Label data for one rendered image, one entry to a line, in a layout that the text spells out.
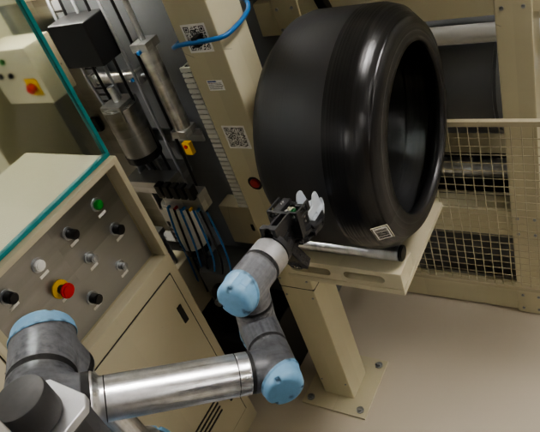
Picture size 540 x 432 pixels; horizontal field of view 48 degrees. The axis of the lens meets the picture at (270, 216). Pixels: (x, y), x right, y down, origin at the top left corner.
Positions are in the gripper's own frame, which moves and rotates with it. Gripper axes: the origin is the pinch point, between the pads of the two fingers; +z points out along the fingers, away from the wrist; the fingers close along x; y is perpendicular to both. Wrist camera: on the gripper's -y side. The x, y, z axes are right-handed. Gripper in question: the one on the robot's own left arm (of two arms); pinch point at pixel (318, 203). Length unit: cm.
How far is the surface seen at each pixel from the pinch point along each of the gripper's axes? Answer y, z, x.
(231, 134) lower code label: 5.5, 22.1, 36.2
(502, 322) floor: -112, 85, -15
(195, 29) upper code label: 36, 19, 34
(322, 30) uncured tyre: 30.9, 22.5, 2.2
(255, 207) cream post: -21, 25, 38
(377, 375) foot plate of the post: -114, 48, 25
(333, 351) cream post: -87, 32, 30
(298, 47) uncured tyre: 29.1, 17.9, 6.4
